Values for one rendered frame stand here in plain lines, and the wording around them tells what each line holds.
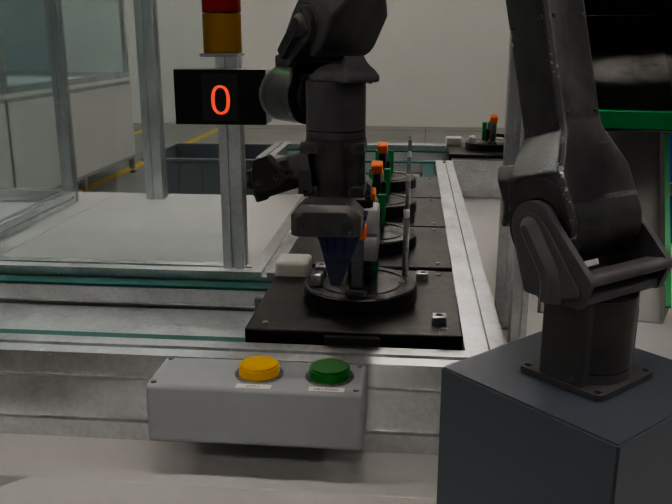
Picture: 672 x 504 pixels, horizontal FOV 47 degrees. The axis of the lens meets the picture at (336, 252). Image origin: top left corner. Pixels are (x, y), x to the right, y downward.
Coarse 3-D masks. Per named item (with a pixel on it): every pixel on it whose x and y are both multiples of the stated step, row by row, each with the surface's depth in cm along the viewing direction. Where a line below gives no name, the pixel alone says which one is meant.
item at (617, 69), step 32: (608, 0) 99; (640, 0) 98; (608, 32) 97; (640, 32) 96; (608, 64) 91; (640, 64) 90; (608, 96) 85; (640, 96) 85; (608, 128) 80; (640, 128) 80
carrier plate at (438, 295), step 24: (288, 288) 100; (432, 288) 100; (264, 312) 91; (288, 312) 91; (312, 312) 91; (408, 312) 91; (432, 312) 91; (456, 312) 91; (264, 336) 86; (288, 336) 86; (312, 336) 85; (384, 336) 85; (408, 336) 84; (432, 336) 84; (456, 336) 84
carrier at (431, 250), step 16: (384, 208) 123; (384, 224) 124; (400, 224) 125; (304, 240) 123; (384, 240) 115; (400, 240) 115; (416, 240) 120; (432, 240) 123; (320, 256) 114; (384, 256) 114; (400, 256) 114; (416, 256) 114; (432, 256) 114; (448, 256) 114
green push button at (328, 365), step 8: (320, 360) 77; (328, 360) 77; (336, 360) 77; (312, 368) 75; (320, 368) 75; (328, 368) 75; (336, 368) 75; (344, 368) 75; (312, 376) 75; (320, 376) 74; (328, 376) 74; (336, 376) 74; (344, 376) 75
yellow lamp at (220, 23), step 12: (204, 24) 99; (216, 24) 98; (228, 24) 99; (240, 24) 100; (204, 36) 100; (216, 36) 99; (228, 36) 99; (240, 36) 101; (204, 48) 100; (216, 48) 99; (228, 48) 99; (240, 48) 101
